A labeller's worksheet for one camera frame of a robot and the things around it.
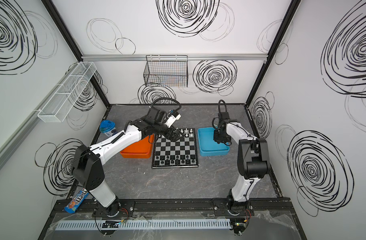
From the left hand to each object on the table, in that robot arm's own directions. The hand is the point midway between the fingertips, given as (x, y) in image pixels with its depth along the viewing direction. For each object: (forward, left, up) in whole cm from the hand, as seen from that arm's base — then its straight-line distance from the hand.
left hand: (180, 131), depth 82 cm
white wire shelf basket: (+1, +60, +15) cm, 62 cm away
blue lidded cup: (+8, +48, -9) cm, 49 cm away
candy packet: (-33, +51, -17) cm, 63 cm away
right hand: (+4, -23, -14) cm, 27 cm away
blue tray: (+2, -18, -21) cm, 27 cm away
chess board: (-5, -1, -17) cm, 18 cm away
